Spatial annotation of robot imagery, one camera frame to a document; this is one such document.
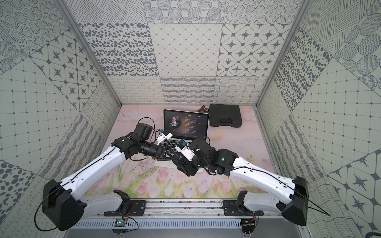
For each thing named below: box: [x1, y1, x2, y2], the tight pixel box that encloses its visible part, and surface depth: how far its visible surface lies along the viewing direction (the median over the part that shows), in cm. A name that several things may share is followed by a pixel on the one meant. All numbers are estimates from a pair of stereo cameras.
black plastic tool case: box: [209, 104, 243, 128], surface depth 113 cm
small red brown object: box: [196, 104, 210, 114], surface depth 117 cm
